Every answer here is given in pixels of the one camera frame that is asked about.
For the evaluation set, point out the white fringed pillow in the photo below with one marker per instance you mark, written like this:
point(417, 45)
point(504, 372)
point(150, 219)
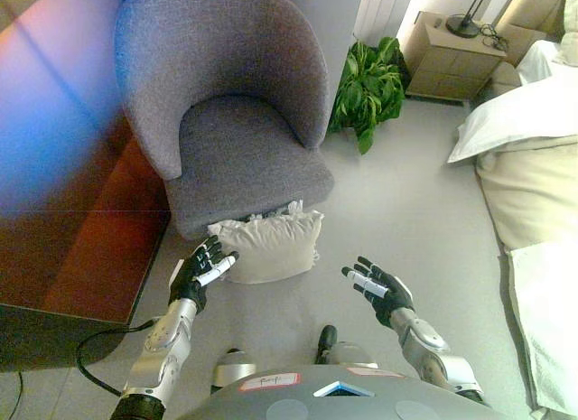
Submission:
point(271, 248)

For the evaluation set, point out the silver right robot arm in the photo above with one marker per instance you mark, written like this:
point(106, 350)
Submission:
point(429, 348)

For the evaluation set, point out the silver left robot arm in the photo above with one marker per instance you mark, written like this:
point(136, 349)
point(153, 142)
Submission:
point(162, 352)

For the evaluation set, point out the black right robot foot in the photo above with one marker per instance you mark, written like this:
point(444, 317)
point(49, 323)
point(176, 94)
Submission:
point(327, 341)

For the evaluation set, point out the silver right robot leg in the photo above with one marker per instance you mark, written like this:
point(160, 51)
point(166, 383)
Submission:
point(357, 354)

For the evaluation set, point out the white curtain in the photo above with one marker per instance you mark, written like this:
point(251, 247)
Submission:
point(377, 9)

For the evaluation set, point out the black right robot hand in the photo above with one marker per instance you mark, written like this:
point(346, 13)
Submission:
point(388, 293)

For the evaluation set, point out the silver left robot leg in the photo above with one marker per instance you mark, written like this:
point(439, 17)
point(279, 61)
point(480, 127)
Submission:
point(232, 368)

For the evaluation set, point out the small grey remote control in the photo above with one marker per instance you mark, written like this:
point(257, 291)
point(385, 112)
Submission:
point(437, 23)

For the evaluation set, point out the beige bed with white sheet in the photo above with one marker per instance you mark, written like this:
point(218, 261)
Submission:
point(542, 203)

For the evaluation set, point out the silver robot leg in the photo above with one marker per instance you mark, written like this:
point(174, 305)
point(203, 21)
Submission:
point(357, 354)
point(232, 368)

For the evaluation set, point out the green potted plant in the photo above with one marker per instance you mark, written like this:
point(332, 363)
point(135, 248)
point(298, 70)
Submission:
point(370, 86)

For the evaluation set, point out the grey robot torso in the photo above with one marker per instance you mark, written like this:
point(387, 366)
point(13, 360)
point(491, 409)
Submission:
point(316, 397)

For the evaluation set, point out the black robot foot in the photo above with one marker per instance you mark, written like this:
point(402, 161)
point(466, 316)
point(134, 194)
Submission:
point(327, 341)
point(234, 350)

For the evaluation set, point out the beige wooden nightstand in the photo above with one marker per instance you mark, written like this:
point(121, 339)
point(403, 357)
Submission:
point(451, 63)

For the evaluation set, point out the black left robot foot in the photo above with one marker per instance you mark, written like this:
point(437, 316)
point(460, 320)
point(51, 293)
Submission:
point(234, 350)

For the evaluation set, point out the black table lamp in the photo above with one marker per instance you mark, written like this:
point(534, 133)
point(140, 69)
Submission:
point(462, 25)

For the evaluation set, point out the white bed pillow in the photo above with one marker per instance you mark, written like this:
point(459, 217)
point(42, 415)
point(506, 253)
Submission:
point(506, 126)

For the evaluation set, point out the dark red wooden desk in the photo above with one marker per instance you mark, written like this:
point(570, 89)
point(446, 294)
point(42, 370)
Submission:
point(81, 239)

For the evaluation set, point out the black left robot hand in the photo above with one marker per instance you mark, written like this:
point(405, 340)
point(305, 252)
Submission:
point(194, 275)

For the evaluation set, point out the grey fabric armchair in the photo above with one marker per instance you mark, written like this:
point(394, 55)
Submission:
point(226, 54)

